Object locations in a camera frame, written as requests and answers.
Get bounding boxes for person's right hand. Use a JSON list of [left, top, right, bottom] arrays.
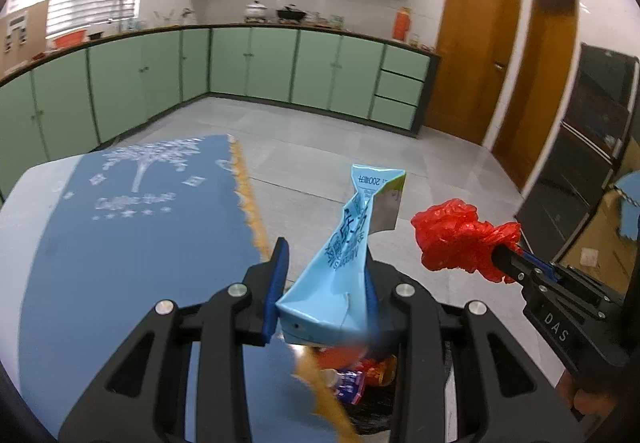
[[555, 367, 623, 424]]

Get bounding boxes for red gold paper packet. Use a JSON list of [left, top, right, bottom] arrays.
[[360, 357, 398, 386]]

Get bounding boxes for blue patterned tablecloth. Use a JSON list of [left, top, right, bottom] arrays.
[[17, 133, 346, 443]]

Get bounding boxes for red plastic bag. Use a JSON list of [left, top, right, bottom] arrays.
[[411, 198, 523, 284]]

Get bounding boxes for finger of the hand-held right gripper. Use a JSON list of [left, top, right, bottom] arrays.
[[519, 237, 563, 280], [491, 243, 540, 288]]

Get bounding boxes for brown cardboard box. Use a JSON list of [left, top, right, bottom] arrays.
[[0, 0, 51, 76]]

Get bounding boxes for brown wooden door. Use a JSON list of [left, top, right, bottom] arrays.
[[425, 0, 523, 144], [492, 0, 581, 191]]

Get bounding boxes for large cardboard box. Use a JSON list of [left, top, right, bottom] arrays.
[[552, 193, 640, 296]]

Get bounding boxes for green lower kitchen cabinets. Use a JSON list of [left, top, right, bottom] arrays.
[[0, 24, 443, 199]]

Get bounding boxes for black lined trash bin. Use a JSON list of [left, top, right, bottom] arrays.
[[295, 340, 468, 443]]

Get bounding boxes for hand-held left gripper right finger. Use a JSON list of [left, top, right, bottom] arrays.
[[366, 254, 585, 443]]

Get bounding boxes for black refrigerator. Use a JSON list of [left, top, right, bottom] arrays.
[[515, 42, 640, 274]]

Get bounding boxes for light blue drink carton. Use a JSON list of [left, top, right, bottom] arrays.
[[275, 164, 406, 348]]

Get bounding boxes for blue cloth piece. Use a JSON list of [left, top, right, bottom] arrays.
[[614, 173, 640, 241]]

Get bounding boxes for orange thermos flask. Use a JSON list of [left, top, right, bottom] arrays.
[[392, 7, 413, 42]]

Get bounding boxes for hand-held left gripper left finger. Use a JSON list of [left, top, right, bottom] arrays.
[[57, 237, 292, 443]]

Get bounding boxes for blue white snack packet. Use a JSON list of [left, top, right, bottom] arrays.
[[332, 369, 366, 405]]

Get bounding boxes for red plastic basin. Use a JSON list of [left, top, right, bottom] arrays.
[[52, 29, 88, 49]]

